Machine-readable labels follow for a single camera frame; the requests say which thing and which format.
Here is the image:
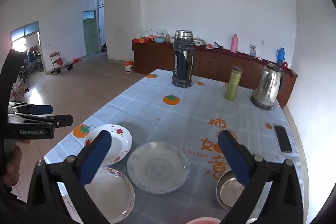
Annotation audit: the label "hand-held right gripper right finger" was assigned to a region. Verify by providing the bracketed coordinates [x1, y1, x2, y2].
[218, 130, 305, 224]

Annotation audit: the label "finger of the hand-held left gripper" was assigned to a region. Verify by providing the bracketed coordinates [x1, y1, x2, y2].
[8, 102, 53, 116]
[8, 113, 74, 128]

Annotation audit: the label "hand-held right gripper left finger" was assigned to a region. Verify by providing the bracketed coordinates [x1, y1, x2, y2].
[28, 130, 112, 224]

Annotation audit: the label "white plate with red flowers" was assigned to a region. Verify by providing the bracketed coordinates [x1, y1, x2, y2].
[83, 124, 133, 167]

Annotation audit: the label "stainless steel bowl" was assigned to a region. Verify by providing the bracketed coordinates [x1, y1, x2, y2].
[216, 170, 247, 211]

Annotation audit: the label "white plate pink floral rim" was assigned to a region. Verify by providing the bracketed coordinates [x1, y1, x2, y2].
[84, 166, 135, 224]

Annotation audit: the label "white plate with blue pattern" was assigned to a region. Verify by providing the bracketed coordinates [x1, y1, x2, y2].
[127, 141, 190, 194]

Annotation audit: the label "pink bowl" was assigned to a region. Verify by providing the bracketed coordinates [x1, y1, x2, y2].
[185, 217, 222, 224]

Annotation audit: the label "person's left hand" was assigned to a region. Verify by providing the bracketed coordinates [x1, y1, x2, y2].
[2, 139, 30, 188]

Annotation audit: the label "red folding chair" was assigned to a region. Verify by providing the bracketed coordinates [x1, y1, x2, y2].
[50, 52, 66, 74]

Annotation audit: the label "black smartphone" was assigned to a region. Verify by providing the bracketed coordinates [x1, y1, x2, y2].
[274, 125, 293, 153]

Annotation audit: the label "parked motorbikes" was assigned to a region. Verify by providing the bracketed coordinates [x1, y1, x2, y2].
[20, 46, 42, 83]

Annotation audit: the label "black kettle base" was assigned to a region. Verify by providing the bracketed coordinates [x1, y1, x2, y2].
[250, 95, 276, 111]

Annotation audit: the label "green tumbler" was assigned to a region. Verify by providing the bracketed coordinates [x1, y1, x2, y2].
[224, 65, 244, 102]

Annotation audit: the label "person's dark clothing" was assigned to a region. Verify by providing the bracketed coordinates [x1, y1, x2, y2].
[0, 185, 29, 224]

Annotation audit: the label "stainless steel electric kettle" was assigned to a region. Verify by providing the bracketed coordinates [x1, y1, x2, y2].
[252, 63, 285, 106]

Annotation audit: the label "transom window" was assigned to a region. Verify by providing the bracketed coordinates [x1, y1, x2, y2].
[10, 21, 40, 42]

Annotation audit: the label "green door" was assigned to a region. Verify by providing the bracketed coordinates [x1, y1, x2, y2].
[83, 11, 98, 56]

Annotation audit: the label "brown wooden sideboard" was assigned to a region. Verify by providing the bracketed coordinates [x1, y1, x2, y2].
[132, 39, 298, 109]

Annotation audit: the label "large dark thermos flask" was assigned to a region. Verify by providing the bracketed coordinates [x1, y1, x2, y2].
[172, 30, 196, 88]

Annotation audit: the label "blue thermos jug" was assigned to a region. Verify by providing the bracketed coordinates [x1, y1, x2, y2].
[276, 47, 285, 67]

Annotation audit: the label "pink thermos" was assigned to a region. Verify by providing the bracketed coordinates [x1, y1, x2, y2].
[230, 34, 238, 53]

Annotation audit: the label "mesh food cover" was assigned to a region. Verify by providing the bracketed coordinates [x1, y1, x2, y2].
[136, 29, 168, 39]

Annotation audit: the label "red wire rack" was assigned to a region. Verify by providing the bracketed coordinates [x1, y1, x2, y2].
[12, 84, 29, 98]

